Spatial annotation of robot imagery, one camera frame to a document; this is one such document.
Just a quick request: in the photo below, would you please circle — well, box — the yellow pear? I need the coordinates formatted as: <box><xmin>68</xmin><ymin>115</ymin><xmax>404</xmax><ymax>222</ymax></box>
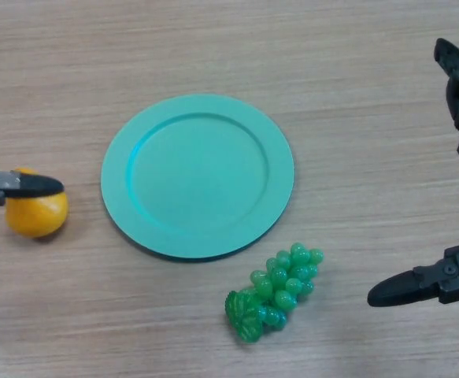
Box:
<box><xmin>5</xmin><ymin>167</ymin><xmax>69</xmax><ymax>239</ymax></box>

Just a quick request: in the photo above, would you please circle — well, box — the green grape bunch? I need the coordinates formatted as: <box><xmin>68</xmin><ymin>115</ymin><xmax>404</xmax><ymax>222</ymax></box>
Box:
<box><xmin>224</xmin><ymin>242</ymin><xmax>325</xmax><ymax>344</ymax></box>

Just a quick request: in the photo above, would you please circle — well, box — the green round plate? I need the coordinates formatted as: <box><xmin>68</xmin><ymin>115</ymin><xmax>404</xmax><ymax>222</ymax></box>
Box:
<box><xmin>100</xmin><ymin>93</ymin><xmax>295</xmax><ymax>263</ymax></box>

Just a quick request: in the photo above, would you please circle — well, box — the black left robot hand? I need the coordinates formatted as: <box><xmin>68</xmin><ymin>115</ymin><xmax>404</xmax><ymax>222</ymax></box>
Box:
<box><xmin>0</xmin><ymin>164</ymin><xmax>65</xmax><ymax>208</ymax></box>

